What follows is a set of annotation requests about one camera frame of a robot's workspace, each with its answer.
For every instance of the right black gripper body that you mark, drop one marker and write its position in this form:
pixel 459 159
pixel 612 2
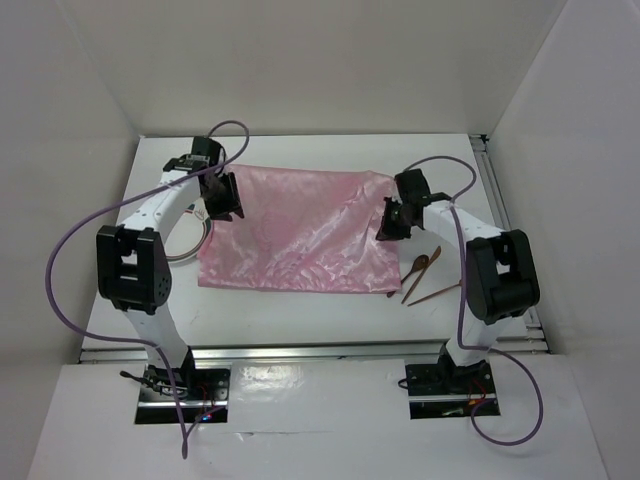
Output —
pixel 395 223

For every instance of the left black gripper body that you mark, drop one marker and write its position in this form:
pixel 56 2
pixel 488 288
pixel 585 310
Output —
pixel 223 197

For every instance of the pink satin rose cloth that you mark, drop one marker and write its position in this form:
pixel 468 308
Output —
pixel 303 231

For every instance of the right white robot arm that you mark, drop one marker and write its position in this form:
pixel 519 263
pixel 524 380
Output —
pixel 498 281

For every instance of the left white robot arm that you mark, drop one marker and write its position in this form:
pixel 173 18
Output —
pixel 133 269

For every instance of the white plate with coloured rim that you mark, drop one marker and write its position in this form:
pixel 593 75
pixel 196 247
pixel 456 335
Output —
pixel 189 234

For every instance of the wooden knife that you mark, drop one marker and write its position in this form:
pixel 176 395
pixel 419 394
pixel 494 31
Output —
pixel 422 272

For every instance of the front aluminium rail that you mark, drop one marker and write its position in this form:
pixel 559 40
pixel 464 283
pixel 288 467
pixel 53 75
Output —
pixel 308 352

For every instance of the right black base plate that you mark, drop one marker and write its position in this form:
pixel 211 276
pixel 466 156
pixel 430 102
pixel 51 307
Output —
pixel 442 391

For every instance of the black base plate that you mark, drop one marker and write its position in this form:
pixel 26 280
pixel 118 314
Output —
pixel 442 391
pixel 206 399

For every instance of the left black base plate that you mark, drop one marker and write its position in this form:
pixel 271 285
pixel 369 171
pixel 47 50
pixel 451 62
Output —
pixel 206 399

